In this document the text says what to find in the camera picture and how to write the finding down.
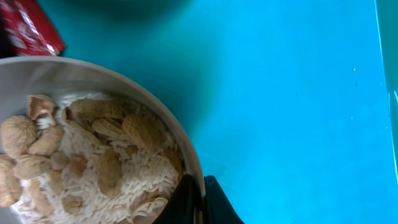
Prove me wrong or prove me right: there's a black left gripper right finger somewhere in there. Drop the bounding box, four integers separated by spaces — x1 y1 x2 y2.
203 175 244 224

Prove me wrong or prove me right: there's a teal plastic tray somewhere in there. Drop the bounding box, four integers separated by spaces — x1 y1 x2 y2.
40 1 397 223

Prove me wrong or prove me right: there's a grey bowl with rice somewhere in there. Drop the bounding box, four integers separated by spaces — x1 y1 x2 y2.
1 57 205 223

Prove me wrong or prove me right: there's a crumpled foil wrapper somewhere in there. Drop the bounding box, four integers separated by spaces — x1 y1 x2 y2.
1 0 66 58

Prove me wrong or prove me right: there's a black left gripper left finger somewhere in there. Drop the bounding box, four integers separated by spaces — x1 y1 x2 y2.
153 174 195 224

